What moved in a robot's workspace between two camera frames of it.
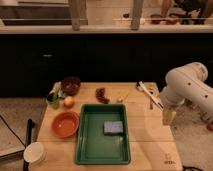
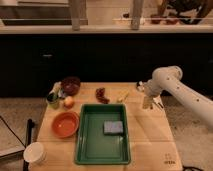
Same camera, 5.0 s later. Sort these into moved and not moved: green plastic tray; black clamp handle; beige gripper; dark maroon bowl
Moved: beige gripper
Not moved: black clamp handle; dark maroon bowl; green plastic tray
